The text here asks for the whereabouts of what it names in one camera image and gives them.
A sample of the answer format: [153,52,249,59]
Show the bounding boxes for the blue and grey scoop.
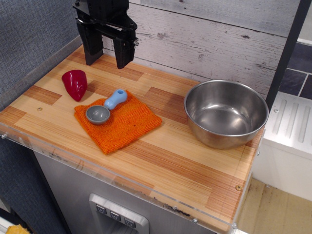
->
[85,89,128,125]

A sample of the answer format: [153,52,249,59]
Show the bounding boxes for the white ribbed toy unit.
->
[252,92,312,200]

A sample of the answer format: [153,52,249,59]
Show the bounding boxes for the grey toy cabinet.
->
[35,153,211,234]

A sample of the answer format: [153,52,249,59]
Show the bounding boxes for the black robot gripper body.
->
[73,0,137,40]

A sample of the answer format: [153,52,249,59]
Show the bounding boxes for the yellow object at corner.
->
[6,225,30,234]

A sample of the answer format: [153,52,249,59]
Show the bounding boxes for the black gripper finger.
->
[114,38,135,69]
[77,19,103,65]

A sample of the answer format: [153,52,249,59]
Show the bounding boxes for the stainless steel bowl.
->
[184,80,269,150]

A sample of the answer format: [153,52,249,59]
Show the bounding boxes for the silver dispenser button panel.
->
[89,193,150,234]

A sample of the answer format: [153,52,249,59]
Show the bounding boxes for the red toy pepper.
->
[61,70,88,102]

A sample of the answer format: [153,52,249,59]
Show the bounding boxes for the orange folded cloth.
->
[74,90,162,154]

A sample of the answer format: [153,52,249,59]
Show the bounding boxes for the clear acrylic edge guard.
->
[0,119,244,234]

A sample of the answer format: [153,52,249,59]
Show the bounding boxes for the black vertical frame post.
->
[266,0,312,111]

